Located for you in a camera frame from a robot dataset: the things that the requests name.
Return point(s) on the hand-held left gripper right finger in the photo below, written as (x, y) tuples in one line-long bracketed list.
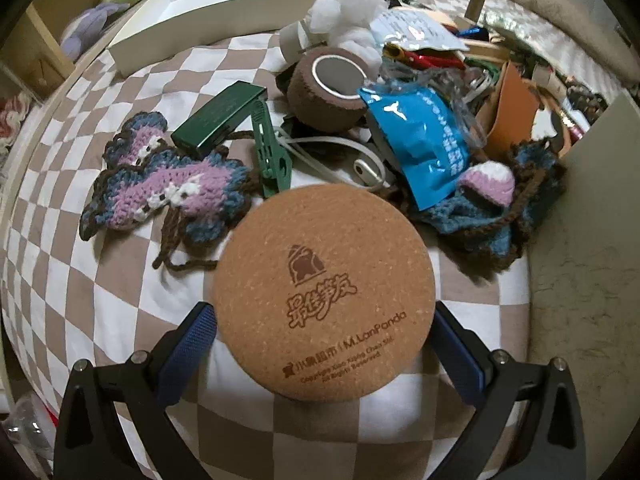
[(462, 365)]

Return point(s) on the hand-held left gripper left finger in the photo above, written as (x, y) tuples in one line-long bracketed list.
[(187, 350)]

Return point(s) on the round cork coaster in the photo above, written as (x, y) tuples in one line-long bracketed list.
[(320, 290)]

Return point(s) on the white container box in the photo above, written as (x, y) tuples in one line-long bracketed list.
[(585, 285)]

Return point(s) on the blue crochet piece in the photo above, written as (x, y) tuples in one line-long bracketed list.
[(480, 220)]

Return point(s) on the purple crochet butterfly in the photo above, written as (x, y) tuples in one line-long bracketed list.
[(160, 185)]

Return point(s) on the green clothes peg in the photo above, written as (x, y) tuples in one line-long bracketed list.
[(272, 155)]

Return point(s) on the blue foil packet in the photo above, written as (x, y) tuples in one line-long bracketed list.
[(430, 145)]

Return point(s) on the small dark green box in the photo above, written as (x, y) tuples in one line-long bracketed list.
[(217, 115)]

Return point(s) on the orange leather piece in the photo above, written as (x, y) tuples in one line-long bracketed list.
[(510, 110)]

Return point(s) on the brown bandage tape roll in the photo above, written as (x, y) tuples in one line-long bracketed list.
[(312, 95)]

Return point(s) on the pile of small mixed objects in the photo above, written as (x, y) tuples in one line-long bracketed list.
[(500, 55)]

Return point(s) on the white shallow box lid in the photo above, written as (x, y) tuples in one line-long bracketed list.
[(200, 15)]

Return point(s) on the purple plush toy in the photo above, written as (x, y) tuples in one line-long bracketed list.
[(92, 27)]

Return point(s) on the white blue medicine sachet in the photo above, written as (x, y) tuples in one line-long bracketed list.
[(410, 27)]

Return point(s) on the wooden headboard shelf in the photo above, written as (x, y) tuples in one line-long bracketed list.
[(40, 35)]

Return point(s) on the white cotton balls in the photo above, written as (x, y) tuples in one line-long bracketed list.
[(350, 5)]

